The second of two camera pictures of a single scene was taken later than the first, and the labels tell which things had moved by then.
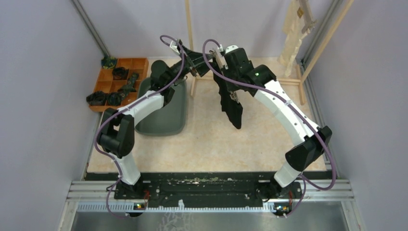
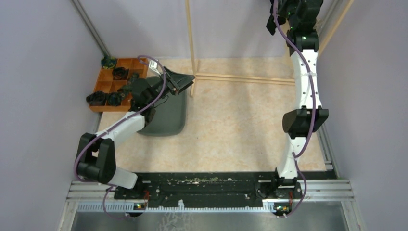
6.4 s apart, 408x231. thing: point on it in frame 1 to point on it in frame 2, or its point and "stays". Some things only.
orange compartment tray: (109, 80) stays
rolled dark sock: (97, 98) stays
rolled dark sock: (114, 98) stays
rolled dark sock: (120, 73) stays
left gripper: (195, 62) to (176, 82)
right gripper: (232, 88) to (280, 9)
